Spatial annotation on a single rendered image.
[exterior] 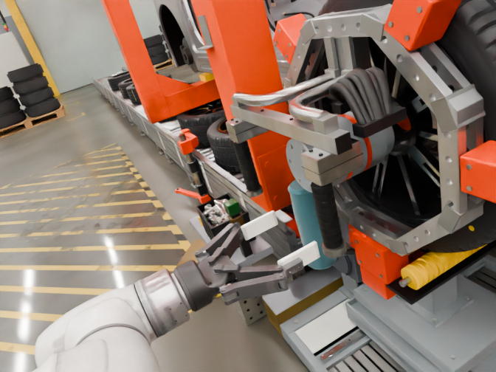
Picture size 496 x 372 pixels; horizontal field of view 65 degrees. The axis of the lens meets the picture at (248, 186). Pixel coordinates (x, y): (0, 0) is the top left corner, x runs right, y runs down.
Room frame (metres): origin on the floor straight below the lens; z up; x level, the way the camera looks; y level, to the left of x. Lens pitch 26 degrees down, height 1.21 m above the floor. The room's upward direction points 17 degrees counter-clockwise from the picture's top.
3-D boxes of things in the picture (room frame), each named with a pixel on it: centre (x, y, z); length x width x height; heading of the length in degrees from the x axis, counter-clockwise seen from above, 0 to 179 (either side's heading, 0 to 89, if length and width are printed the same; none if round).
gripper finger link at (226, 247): (0.57, 0.07, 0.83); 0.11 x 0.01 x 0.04; 150
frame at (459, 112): (0.82, -0.29, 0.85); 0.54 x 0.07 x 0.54; 19
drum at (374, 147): (0.79, -0.22, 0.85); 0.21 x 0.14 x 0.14; 109
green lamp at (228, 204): (1.07, 0.07, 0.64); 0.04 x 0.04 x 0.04; 19
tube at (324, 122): (0.68, -0.20, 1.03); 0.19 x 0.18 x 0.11; 109
